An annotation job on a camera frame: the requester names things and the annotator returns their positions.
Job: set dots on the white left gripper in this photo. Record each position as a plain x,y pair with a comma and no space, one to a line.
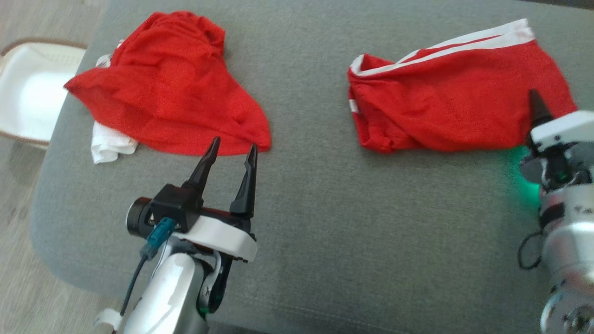
222,239

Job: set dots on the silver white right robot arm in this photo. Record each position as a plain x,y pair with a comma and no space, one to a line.
571,241

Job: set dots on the red shorts with white stripes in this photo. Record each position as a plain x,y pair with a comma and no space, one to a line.
441,102

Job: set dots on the red white basketball jersey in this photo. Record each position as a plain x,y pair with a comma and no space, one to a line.
162,93

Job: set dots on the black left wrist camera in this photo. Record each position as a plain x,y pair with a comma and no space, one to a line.
171,204

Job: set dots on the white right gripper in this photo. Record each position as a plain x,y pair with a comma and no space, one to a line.
566,130

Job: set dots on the grey fabric sofa seat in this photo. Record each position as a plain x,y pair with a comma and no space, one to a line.
325,208

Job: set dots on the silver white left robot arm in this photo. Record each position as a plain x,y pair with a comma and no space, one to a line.
171,292

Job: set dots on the white laundry basket brown rim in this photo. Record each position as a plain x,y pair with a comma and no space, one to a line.
32,93

